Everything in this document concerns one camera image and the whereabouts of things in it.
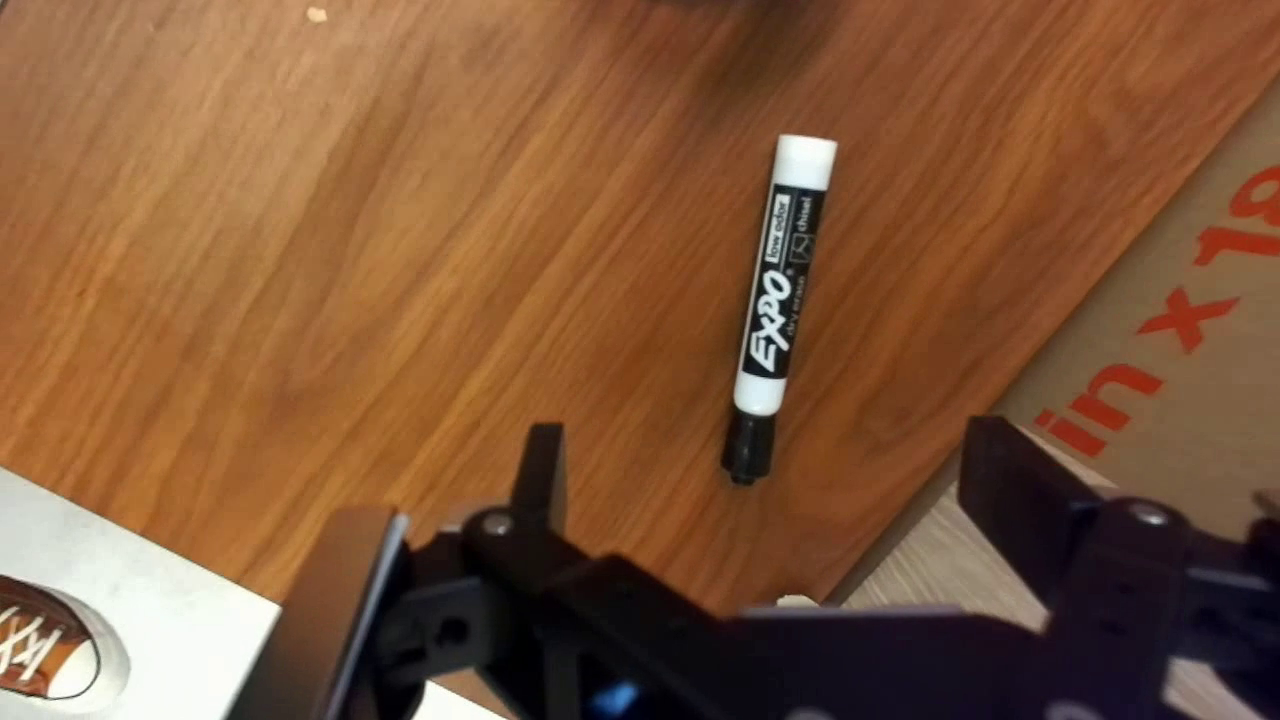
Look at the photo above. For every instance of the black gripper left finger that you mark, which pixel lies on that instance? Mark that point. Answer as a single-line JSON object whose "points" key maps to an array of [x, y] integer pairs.
{"points": [[540, 480]]}

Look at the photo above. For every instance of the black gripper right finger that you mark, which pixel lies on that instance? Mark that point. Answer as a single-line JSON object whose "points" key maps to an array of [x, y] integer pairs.
{"points": [[1024, 500]]}

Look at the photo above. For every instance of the black Expo dry-erase marker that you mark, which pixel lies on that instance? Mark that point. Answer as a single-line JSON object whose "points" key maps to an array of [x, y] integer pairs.
{"points": [[783, 292]]}

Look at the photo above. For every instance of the light wooden board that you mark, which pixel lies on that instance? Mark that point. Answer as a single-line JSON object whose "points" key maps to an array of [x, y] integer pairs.
{"points": [[933, 564]]}

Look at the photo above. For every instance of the flat cardboard box red print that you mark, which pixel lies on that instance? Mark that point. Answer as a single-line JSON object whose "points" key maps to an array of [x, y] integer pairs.
{"points": [[1203, 361]]}

